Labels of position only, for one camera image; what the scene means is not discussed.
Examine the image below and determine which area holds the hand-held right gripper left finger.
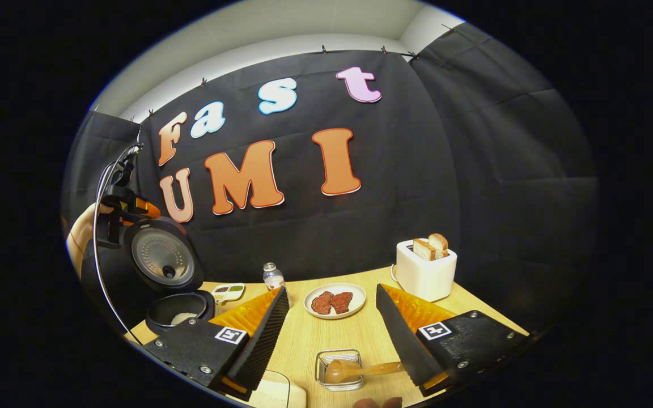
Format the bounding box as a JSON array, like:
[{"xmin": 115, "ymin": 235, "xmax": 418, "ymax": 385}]
[{"xmin": 142, "ymin": 285, "xmax": 291, "ymax": 402}]

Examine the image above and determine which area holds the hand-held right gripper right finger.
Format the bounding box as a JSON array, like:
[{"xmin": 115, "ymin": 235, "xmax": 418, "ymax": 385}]
[{"xmin": 375, "ymin": 283, "xmax": 531, "ymax": 397}]

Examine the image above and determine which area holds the metal mesh chopstick holder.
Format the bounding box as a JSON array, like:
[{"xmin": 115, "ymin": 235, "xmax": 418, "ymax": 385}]
[{"xmin": 315, "ymin": 348, "xmax": 364, "ymax": 392}]

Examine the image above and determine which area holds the dark grey rice cooker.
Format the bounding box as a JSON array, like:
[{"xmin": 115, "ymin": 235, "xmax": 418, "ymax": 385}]
[{"xmin": 122, "ymin": 216, "xmax": 217, "ymax": 335}]

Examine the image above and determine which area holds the wooden spoon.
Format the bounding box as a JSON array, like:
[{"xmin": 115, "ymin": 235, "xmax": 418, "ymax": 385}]
[{"xmin": 325, "ymin": 359, "xmax": 405, "ymax": 385}]

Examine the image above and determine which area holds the white rice container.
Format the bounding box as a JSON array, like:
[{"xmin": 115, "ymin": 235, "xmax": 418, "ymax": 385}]
[{"xmin": 245, "ymin": 370, "xmax": 308, "ymax": 408}]

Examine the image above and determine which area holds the white divided seasoning dish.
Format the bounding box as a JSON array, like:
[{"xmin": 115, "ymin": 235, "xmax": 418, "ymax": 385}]
[{"xmin": 211, "ymin": 283, "xmax": 246, "ymax": 302}]

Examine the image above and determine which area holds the white toaster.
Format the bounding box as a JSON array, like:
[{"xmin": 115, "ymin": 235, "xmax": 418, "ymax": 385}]
[{"xmin": 396, "ymin": 239, "xmax": 458, "ymax": 303}]

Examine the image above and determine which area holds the clear drink bottle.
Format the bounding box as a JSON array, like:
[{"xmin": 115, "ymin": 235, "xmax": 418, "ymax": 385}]
[{"xmin": 262, "ymin": 262, "xmax": 286, "ymax": 291}]

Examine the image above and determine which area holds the red meat piece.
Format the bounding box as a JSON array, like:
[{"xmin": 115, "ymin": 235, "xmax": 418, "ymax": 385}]
[
  {"xmin": 330, "ymin": 291, "xmax": 354, "ymax": 315},
  {"xmin": 311, "ymin": 291, "xmax": 334, "ymax": 316}
]

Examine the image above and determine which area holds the white oval plate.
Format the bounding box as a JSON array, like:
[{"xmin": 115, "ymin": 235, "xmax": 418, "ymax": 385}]
[{"xmin": 303, "ymin": 283, "xmax": 367, "ymax": 320}]

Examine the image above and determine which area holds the black backdrop cloth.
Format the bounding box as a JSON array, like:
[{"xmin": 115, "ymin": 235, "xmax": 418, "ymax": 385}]
[{"xmin": 61, "ymin": 23, "xmax": 599, "ymax": 341}]

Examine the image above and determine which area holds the thin gripper cable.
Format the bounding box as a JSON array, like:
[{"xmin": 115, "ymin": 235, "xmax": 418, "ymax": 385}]
[{"xmin": 93, "ymin": 142, "xmax": 146, "ymax": 346}]

